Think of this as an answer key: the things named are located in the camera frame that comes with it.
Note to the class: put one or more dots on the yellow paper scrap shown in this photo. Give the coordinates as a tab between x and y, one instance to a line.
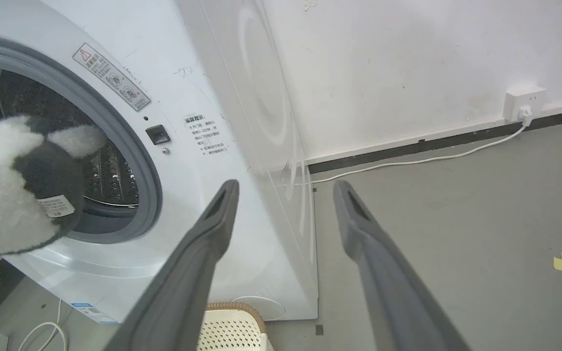
560	262

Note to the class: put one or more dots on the cream perforated laundry basket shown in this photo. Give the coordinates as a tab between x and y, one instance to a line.
232	329

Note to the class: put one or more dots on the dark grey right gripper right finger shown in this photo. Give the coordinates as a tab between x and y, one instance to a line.
388	287

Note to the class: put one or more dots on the white front-load washing machine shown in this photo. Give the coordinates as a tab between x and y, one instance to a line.
173	146

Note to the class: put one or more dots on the black and white plush toy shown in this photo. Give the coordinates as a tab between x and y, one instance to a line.
12	190

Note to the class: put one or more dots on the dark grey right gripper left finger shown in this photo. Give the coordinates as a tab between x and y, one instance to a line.
183	278

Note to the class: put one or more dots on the white wall power socket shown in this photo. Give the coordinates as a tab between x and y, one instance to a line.
523	103

